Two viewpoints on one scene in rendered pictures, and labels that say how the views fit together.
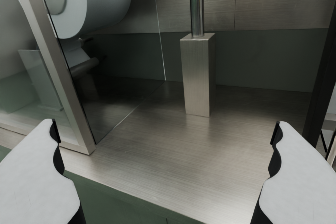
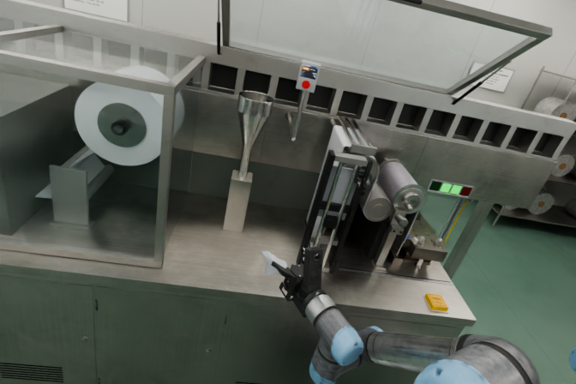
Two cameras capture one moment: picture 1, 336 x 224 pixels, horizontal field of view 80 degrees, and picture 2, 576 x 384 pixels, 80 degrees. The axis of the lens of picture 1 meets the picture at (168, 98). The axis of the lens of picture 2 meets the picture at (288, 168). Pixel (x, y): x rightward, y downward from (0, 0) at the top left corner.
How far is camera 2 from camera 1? 0.95 m
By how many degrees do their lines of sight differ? 33
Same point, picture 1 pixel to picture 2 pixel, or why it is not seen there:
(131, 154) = (195, 264)
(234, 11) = (261, 149)
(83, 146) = (159, 262)
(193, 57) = (238, 191)
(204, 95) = (242, 216)
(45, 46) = (165, 195)
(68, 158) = (143, 273)
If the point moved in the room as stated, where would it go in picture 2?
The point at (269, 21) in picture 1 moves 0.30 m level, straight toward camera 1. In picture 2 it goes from (284, 161) to (287, 192)
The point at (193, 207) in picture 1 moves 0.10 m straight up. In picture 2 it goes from (249, 288) to (254, 268)
